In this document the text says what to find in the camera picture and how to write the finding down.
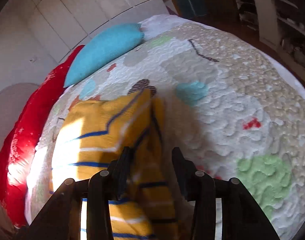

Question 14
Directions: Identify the white wall socket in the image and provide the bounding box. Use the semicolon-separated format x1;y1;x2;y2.
29;56;37;63

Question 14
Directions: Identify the white shelf unit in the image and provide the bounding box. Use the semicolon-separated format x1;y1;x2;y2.
236;0;305;77

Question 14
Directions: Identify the white bed sheet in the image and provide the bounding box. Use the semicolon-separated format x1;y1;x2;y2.
140;14;189;42

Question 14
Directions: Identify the long red pillow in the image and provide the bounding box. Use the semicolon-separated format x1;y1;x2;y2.
0;45;83;228

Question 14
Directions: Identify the white arched headboard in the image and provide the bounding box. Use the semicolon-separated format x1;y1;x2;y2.
0;82;39;150

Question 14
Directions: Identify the dark wooden door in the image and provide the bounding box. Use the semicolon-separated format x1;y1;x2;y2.
162;0;241;25

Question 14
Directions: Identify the yellow striped knit sweater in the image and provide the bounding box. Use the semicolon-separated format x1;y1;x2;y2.
49;88;179;239

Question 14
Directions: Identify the patchwork quilted bedspread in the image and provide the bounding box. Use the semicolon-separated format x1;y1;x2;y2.
25;23;305;239

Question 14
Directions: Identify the white glossy wardrobe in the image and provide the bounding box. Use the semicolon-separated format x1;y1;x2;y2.
9;0;169;63

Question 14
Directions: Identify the turquoise knit pillow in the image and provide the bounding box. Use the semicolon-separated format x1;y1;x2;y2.
63;23;144;88

